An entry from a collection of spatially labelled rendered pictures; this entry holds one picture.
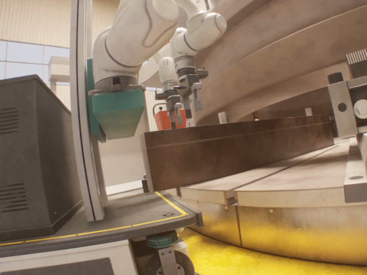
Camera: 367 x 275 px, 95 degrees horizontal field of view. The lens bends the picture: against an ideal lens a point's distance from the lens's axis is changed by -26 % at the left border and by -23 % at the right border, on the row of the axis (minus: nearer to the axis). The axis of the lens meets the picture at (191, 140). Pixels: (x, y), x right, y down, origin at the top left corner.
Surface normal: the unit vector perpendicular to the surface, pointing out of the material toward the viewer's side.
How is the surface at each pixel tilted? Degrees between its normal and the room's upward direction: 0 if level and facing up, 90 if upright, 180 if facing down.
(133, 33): 136
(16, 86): 90
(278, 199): 90
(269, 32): 90
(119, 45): 127
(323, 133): 90
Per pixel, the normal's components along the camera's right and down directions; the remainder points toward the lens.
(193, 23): -0.62, 0.29
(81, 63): 0.30, -0.11
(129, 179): 0.70, -0.17
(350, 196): -0.66, 0.06
